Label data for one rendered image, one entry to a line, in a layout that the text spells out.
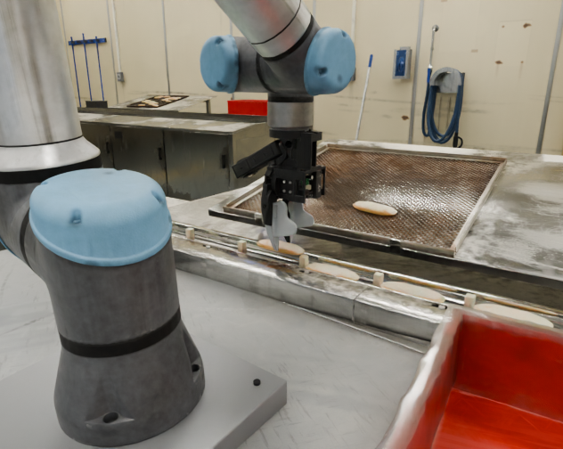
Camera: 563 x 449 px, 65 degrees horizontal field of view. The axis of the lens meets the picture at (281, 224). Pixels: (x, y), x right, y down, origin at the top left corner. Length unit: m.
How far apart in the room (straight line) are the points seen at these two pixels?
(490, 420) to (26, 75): 0.58
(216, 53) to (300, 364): 0.42
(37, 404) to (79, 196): 0.24
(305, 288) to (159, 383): 0.32
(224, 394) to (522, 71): 4.07
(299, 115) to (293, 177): 0.10
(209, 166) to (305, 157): 2.99
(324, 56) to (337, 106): 4.33
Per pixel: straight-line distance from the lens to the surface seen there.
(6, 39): 0.51
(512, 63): 4.38
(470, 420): 0.55
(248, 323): 0.68
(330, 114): 4.90
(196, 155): 3.79
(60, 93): 0.52
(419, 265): 0.92
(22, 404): 0.57
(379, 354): 0.63
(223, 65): 0.63
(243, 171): 0.80
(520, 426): 0.56
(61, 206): 0.40
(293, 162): 0.74
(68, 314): 0.44
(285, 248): 0.79
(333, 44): 0.55
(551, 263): 0.82
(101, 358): 0.45
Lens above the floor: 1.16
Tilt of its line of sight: 18 degrees down
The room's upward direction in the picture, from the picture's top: straight up
